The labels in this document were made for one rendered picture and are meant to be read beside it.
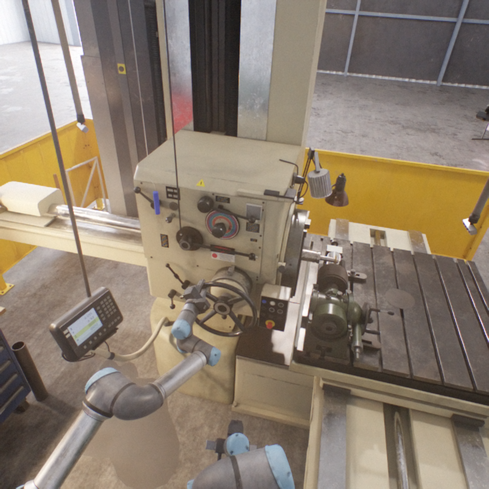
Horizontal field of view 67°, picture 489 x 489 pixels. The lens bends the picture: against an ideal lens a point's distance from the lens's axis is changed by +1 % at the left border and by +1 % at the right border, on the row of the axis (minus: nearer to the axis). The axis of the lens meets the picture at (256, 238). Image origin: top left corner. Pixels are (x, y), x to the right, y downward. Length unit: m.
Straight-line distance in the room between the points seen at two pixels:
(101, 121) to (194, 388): 2.04
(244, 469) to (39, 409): 2.52
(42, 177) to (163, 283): 2.67
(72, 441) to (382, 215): 3.80
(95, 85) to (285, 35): 1.22
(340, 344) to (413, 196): 2.66
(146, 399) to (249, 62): 1.73
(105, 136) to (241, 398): 2.12
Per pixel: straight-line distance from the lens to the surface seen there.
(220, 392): 3.00
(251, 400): 2.98
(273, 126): 2.28
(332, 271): 2.23
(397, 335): 2.42
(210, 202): 1.76
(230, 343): 2.67
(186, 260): 2.07
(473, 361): 2.51
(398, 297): 2.67
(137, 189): 1.89
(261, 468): 1.04
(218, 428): 3.02
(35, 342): 3.83
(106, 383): 1.46
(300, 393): 2.78
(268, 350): 2.63
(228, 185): 1.77
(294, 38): 2.17
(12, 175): 4.34
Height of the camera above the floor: 2.68
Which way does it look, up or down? 35 degrees down
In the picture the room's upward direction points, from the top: 4 degrees clockwise
